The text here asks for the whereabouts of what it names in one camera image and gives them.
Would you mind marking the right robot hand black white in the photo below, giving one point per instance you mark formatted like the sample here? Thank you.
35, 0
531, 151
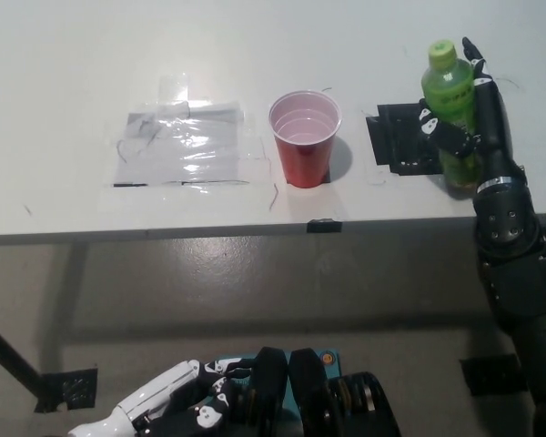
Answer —
493, 132

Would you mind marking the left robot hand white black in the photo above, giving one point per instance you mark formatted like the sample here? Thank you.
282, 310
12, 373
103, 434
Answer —
159, 391

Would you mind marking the green plastic bottle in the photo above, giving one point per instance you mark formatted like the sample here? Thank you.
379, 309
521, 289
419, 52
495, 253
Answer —
450, 91

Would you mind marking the red plastic cup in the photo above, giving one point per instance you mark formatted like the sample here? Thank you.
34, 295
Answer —
304, 159

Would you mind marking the large black tape patch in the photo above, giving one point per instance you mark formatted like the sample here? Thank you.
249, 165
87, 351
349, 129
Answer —
396, 136

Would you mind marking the black table leg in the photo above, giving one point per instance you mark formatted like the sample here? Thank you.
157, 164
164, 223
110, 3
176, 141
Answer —
13, 359

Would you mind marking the teal router box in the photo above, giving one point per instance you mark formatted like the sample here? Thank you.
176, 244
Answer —
331, 364

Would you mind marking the taped clear plastic sheet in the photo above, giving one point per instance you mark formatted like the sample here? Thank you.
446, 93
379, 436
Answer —
177, 150

